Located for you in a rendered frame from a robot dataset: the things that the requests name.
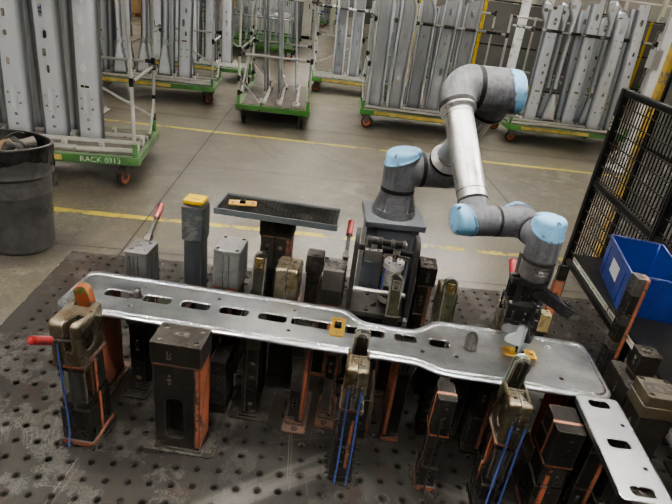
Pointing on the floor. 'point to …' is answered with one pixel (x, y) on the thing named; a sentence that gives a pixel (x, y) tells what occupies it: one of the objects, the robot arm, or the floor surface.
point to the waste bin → (26, 192)
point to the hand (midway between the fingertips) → (521, 347)
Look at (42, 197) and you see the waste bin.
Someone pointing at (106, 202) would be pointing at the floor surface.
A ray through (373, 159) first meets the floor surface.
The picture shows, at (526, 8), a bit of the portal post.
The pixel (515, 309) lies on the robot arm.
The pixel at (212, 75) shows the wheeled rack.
